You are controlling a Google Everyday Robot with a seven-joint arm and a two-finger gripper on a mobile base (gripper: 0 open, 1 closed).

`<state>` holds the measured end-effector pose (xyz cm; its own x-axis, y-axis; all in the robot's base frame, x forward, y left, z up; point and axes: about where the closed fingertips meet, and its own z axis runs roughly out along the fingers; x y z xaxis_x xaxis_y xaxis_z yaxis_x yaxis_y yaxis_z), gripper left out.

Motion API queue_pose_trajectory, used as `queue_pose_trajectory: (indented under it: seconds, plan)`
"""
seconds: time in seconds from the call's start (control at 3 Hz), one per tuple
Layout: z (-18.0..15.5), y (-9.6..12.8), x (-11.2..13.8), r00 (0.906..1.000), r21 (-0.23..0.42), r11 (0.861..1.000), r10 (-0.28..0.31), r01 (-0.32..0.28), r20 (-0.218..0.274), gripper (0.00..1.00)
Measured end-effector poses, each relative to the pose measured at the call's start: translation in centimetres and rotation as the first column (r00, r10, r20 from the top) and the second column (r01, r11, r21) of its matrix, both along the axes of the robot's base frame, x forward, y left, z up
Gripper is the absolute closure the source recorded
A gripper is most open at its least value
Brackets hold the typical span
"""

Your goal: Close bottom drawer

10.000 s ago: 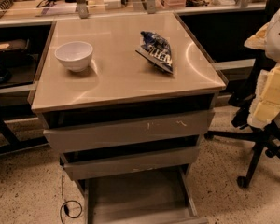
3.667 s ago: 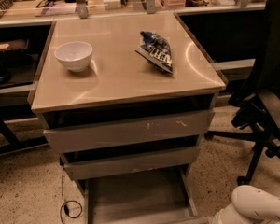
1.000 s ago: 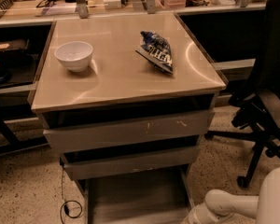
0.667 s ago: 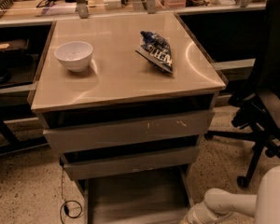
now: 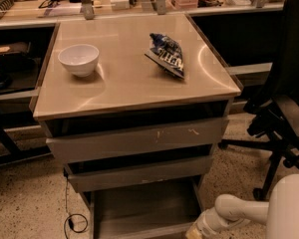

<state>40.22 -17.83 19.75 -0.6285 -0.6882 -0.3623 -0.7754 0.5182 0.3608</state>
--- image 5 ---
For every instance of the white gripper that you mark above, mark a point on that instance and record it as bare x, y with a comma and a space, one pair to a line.
202, 223

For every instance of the grey bottom drawer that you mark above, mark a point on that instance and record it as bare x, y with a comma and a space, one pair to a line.
161, 210

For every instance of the grey drawer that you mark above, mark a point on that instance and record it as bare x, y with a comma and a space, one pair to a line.
137, 140
161, 210
141, 174

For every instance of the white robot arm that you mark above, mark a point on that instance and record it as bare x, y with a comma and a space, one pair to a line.
280, 214

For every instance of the grey middle drawer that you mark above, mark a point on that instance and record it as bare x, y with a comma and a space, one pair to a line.
141, 174

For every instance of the grey drawer cabinet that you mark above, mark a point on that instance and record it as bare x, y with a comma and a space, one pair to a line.
127, 89

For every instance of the grey top drawer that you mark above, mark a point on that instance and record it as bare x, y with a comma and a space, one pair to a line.
137, 140

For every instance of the black office chair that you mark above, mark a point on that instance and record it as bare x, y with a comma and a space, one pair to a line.
276, 106

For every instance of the blue chip bag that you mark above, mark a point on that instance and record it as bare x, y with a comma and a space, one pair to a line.
167, 53

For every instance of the white bowl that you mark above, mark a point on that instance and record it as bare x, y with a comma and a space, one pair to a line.
80, 60

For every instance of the long workbench desk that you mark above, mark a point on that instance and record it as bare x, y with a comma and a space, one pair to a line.
34, 21

